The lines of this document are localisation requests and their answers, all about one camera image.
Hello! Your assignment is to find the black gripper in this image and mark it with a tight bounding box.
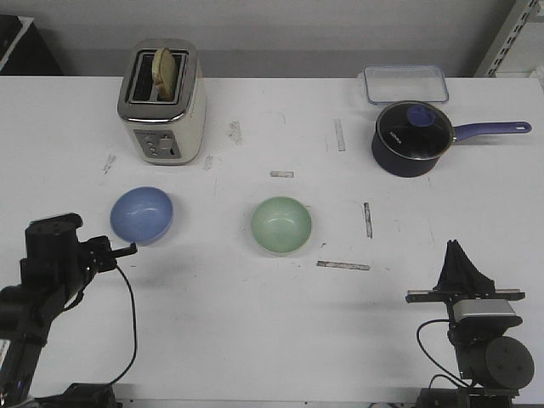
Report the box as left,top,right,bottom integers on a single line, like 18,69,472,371
405,240,524,340
77,235,138,284

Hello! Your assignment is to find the blue bowl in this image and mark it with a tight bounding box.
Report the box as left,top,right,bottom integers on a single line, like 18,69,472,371
110,186,174,245

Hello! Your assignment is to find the green bowl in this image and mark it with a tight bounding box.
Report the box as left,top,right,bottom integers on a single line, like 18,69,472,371
250,196,313,254

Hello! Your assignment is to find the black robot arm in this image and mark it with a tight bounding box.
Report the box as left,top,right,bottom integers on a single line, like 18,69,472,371
405,240,535,407
1,213,137,407

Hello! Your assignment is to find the cream and silver toaster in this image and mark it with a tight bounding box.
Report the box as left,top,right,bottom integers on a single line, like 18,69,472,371
117,39,207,165

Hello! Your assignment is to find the dark blue saucepan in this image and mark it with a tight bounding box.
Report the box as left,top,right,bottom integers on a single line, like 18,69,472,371
371,111,532,178

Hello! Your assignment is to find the glass pot lid blue knob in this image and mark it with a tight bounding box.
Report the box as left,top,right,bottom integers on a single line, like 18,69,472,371
377,101,454,160

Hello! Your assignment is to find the bread slice in toaster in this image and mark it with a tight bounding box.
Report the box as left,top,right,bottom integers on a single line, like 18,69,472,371
151,48,178,101

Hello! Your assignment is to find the clear plastic food container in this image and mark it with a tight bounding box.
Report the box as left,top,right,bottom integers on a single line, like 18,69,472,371
357,65,450,105

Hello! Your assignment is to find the black box at back left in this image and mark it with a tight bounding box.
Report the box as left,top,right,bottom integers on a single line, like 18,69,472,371
1,14,64,76

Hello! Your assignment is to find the grey metal shelf upright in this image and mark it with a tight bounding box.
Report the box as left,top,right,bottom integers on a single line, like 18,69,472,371
473,0,543,78

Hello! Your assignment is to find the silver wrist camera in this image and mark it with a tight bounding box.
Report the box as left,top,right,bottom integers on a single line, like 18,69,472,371
452,299,517,322

